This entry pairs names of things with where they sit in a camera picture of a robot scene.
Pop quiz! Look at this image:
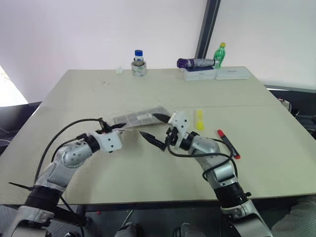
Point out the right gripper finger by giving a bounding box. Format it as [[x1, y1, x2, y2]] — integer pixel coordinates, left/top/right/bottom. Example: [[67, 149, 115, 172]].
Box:
[[152, 113, 173, 124], [139, 131, 167, 152]]

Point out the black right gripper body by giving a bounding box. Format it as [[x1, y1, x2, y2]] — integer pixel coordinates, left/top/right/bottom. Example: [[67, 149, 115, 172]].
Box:
[[161, 127, 180, 152]]

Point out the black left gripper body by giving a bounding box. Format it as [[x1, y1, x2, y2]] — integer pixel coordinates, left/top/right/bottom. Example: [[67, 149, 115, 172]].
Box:
[[96, 118, 117, 135]]

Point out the grid mesh zipper pouch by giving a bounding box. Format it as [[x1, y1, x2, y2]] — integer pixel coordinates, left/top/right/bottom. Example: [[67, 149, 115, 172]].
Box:
[[113, 104, 174, 129]]

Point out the yellow highlighter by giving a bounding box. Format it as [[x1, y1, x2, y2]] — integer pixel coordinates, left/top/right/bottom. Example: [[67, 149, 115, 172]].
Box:
[[193, 109, 206, 131]]

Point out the red and black marker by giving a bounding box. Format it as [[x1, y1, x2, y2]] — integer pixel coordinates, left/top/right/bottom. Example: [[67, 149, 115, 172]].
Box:
[[217, 129, 241, 160]]

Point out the white tape roll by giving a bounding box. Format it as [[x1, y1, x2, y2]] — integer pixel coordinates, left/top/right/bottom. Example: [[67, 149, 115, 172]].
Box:
[[130, 61, 148, 78]]

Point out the white box with blue stripe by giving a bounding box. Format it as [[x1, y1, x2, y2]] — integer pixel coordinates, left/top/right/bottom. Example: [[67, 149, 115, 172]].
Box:
[[183, 66, 218, 82]]

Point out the purple and grey bottle lying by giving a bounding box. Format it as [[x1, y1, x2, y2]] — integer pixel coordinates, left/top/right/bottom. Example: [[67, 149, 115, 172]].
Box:
[[176, 58, 218, 69]]

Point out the small blue-capped bottle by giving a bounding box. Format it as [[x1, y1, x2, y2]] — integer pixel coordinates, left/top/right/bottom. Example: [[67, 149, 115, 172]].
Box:
[[133, 49, 145, 64]]

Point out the flat white box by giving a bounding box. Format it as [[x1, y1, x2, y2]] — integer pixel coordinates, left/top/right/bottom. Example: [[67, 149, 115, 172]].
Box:
[[215, 66, 249, 80]]

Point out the green plastic bottle yellow cap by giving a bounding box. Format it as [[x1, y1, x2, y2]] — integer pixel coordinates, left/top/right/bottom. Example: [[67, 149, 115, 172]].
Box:
[[213, 42, 228, 69]]

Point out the black chair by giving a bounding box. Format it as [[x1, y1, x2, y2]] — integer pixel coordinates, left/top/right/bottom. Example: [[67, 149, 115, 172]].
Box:
[[0, 100, 43, 155]]

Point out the dark rounded shape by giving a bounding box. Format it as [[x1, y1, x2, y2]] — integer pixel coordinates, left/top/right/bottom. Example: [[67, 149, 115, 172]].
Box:
[[172, 222, 198, 237], [114, 222, 142, 237]]

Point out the dark grey window pillar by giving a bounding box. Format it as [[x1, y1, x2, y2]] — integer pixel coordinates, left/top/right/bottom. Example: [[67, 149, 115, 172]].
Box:
[[194, 0, 222, 60]]

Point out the red and white small device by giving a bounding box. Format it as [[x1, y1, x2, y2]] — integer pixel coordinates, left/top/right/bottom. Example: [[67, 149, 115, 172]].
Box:
[[278, 98, 292, 110]]

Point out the black side furniture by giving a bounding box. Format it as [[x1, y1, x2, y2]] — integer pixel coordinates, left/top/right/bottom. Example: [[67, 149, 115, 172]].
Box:
[[263, 84, 316, 140]]

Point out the grey knitted cloth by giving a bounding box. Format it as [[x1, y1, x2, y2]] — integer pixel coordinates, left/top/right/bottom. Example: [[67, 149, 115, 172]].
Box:
[[271, 194, 316, 237]]

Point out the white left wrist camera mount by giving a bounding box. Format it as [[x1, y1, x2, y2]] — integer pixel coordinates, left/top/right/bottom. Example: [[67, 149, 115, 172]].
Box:
[[88, 130, 123, 153]]

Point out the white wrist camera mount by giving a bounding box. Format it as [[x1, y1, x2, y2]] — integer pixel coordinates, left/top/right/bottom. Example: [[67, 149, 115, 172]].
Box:
[[88, 130, 123, 153], [167, 111, 191, 150]]

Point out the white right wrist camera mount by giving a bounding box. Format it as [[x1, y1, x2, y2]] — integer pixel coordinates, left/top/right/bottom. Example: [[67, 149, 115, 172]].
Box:
[[167, 111, 191, 150]]

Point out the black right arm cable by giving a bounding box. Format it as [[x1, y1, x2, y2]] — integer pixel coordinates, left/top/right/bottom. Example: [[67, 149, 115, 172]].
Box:
[[166, 145, 239, 185]]

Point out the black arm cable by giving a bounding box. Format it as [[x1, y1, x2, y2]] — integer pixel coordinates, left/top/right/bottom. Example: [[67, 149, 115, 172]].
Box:
[[34, 118, 104, 184], [166, 145, 239, 185]]

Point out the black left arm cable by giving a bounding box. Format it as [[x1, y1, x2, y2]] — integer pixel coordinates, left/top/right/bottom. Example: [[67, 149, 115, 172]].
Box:
[[34, 118, 104, 184]]

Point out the black cable tie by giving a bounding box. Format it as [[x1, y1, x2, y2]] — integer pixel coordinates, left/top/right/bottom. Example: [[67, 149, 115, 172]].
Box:
[[8, 182, 35, 192]]

